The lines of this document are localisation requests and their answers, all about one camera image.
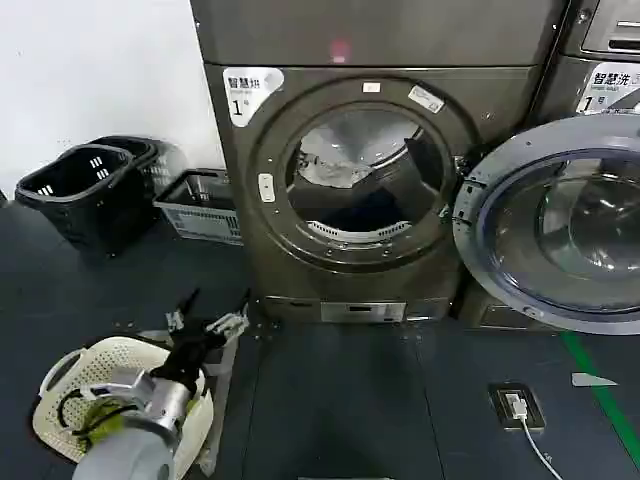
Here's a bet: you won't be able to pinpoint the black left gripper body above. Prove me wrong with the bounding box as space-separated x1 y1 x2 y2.
148 317 217 396

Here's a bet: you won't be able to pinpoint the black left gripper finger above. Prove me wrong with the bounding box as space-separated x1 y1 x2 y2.
204 288 252 344
166 287 201 335

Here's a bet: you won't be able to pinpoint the cream perforated laundry basket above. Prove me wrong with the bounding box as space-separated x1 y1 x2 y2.
32 335 216 479

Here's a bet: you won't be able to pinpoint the yellow-green cloth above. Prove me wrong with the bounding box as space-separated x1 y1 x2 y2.
78 399 126 447

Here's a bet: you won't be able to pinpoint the black plastic basket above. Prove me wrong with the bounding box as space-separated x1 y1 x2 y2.
92 134 189 201
14 143 147 264

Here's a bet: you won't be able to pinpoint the dark blue clothes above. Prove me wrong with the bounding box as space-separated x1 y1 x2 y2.
289 174 432 236

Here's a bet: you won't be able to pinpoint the large white number label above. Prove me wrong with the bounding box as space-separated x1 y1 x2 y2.
576 61 640 114
221 66 286 129

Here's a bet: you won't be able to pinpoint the round glass dryer door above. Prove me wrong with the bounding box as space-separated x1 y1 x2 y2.
451 114 640 334

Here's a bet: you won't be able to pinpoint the white plug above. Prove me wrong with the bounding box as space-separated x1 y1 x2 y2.
504 393 529 421

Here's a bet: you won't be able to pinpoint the slanted white sticker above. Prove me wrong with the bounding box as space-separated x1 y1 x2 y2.
408 85 446 114

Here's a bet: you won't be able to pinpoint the grey dryer with open drum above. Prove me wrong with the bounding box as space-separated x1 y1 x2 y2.
189 0 572 326

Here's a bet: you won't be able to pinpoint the steel floor socket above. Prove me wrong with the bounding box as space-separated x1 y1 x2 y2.
488 382 546 433

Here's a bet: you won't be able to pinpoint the silver tape piece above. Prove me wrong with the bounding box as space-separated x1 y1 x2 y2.
571 372 619 388

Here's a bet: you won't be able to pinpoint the green floor tape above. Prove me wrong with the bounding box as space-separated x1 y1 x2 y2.
558 329 640 464

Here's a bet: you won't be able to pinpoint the grey dryer with drawer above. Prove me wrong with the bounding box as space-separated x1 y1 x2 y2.
462 0 640 331

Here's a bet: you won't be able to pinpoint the grey basket with black handle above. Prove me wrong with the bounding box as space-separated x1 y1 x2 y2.
152 168 245 247

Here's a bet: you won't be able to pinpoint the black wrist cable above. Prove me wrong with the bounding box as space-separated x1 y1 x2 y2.
56 387 101 441

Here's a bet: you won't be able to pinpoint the white cable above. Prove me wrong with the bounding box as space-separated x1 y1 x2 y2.
519 417 565 480

